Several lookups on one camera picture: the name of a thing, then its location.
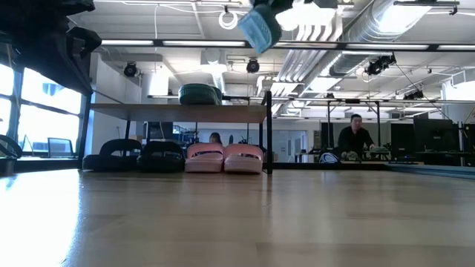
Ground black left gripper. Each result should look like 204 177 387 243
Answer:
0 20 102 96

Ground green rubber slide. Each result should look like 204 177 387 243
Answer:
177 83 223 106
237 3 284 55

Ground black rubber slide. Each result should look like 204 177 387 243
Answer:
82 138 144 173
136 140 186 174

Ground pink rubber slide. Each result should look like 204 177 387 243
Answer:
223 143 264 175
184 142 226 174

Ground overhead LED light bar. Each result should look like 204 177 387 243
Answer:
100 38 475 53

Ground open laptop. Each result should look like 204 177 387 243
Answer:
47 137 75 159

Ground small black monitor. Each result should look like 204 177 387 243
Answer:
143 121 174 142

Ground large black monitor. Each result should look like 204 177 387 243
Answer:
413 117 463 166

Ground white cable coil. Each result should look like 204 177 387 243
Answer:
217 7 240 31

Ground black curved cable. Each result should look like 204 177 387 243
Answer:
0 133 24 159

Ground background black rig frame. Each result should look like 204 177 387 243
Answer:
147 94 263 104

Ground wooden shelf black frame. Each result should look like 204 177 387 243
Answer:
76 90 274 175

